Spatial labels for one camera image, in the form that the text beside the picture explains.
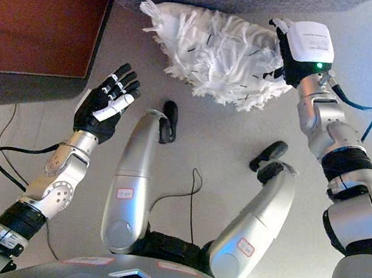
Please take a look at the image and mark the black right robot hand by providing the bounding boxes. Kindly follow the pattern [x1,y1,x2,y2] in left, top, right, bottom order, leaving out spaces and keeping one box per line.
[259,14,340,93]

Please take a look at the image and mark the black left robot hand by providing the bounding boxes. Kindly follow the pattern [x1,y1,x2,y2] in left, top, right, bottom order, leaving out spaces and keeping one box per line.
[70,56,146,151]

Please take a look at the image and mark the white shaggy pillow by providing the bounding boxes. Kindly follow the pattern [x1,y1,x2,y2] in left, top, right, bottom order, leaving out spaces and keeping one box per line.
[124,0,305,121]

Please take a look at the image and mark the black left robot foot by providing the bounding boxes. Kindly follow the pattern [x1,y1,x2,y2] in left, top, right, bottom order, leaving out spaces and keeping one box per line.
[156,99,183,146]

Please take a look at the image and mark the silver left robot leg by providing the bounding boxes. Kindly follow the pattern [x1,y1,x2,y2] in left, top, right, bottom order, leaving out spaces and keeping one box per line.
[96,104,171,260]

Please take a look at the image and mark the silver robot leg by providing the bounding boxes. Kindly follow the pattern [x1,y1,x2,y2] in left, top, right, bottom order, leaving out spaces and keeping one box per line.
[96,104,171,260]
[203,151,302,278]

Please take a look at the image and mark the brown wooden desk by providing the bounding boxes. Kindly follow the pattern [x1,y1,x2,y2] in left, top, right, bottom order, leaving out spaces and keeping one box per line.
[0,0,115,129]

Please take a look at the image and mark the silver right robot leg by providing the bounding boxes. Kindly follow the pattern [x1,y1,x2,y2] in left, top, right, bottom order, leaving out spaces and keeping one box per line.
[203,151,302,278]

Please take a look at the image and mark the thin dark cable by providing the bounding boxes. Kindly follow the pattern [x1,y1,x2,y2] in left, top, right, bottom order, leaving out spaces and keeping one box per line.
[144,161,207,245]
[0,100,85,262]

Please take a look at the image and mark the blue wrist cable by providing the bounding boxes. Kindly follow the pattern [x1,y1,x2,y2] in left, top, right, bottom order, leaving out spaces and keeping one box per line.
[321,80,372,145]

